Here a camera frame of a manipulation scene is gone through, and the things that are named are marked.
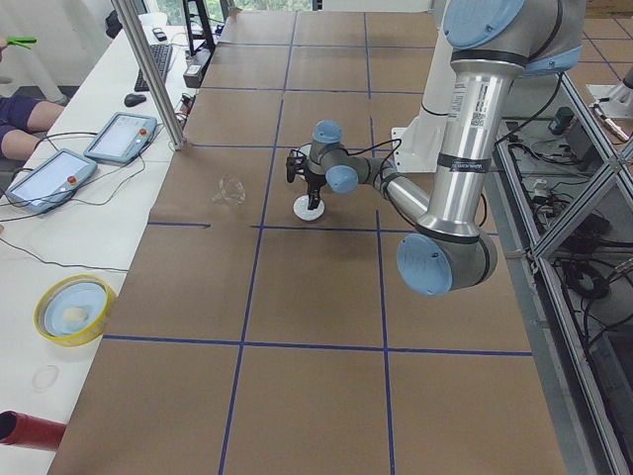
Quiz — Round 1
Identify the far teach pendant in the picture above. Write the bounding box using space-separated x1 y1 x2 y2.
83 112 157 164

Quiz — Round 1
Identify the near teach pendant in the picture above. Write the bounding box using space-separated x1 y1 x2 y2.
5 148 98 215

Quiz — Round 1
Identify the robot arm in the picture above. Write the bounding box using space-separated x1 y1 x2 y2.
286 1 587 296

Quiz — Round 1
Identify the aluminium frame post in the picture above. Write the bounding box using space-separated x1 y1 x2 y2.
112 0 186 150

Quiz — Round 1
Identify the teach pendant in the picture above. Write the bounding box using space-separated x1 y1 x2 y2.
83 112 157 164
5 148 98 215

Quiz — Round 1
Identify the yellow rimmed bowl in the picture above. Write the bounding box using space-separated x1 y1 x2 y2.
34 274 118 347

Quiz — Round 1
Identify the black computer mouse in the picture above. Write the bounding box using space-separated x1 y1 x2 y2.
124 93 146 108

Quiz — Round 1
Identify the red cylinder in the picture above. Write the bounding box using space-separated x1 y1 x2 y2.
1 411 66 451

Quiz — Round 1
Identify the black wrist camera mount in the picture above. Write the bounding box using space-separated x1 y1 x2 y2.
285 149 308 183

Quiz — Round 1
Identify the white mug lid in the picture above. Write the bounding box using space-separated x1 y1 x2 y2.
293 195 325 222

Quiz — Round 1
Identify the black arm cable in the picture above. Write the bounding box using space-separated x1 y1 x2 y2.
340 138 403 179

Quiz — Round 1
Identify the black keyboard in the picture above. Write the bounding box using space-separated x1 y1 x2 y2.
134 43 175 93

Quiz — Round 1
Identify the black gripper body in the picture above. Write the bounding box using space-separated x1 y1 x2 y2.
304 164 327 194

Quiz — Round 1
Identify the brown paper table cover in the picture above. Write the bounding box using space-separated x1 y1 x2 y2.
50 12 566 474

